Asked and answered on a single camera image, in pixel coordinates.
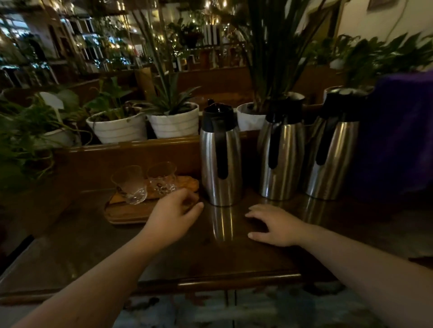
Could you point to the person's left hand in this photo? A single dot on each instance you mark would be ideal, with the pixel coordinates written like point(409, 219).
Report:
point(169, 219)

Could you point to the person's right hand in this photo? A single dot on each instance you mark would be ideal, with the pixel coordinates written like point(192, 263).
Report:
point(280, 226)

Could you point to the person's right thumb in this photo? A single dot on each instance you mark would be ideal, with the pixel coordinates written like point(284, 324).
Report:
point(258, 236)

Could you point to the person's left thumb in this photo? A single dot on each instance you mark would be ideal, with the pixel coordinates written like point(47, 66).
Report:
point(194, 216)

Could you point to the person's left forearm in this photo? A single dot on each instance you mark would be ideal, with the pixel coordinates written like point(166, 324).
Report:
point(91, 287)

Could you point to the person's right forearm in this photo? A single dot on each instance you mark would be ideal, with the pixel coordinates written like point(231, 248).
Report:
point(365, 270)

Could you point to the clear glass cup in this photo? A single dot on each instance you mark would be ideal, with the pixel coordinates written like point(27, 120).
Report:
point(130, 186)
point(161, 180)

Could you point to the steel carafe with black lid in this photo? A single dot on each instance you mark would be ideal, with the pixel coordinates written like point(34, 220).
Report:
point(280, 152)
point(221, 158)
point(331, 152)

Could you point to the wooden serving tray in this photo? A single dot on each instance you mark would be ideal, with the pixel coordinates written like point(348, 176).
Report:
point(125, 213)

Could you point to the wooden partition ledge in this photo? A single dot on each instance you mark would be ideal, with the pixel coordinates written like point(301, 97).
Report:
point(135, 158)

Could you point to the white ribbed plant pot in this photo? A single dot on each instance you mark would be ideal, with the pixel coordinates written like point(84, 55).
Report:
point(118, 130)
point(176, 123)

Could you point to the plain white plant pot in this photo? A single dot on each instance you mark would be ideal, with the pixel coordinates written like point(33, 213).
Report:
point(248, 120)

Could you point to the spiky green plant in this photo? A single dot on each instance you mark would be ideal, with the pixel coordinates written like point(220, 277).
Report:
point(167, 94)

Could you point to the broad-leaf green plant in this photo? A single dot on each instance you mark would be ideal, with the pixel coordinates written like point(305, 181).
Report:
point(108, 98)

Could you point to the small white round pot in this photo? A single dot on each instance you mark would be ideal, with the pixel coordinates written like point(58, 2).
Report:
point(59, 138)

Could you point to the purple cloth cover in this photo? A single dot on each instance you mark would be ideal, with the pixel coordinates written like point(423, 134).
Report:
point(395, 135)

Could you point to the white plant label sign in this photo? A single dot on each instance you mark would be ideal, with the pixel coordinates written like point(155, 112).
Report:
point(52, 101)

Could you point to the tall long-leaf plant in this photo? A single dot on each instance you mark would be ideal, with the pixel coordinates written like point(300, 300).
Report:
point(274, 50)

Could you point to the trailing leafy green plant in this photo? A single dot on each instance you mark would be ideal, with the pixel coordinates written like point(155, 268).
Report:
point(23, 142)

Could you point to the bushy dark green plant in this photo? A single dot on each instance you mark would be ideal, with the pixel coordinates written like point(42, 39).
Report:
point(379, 57)

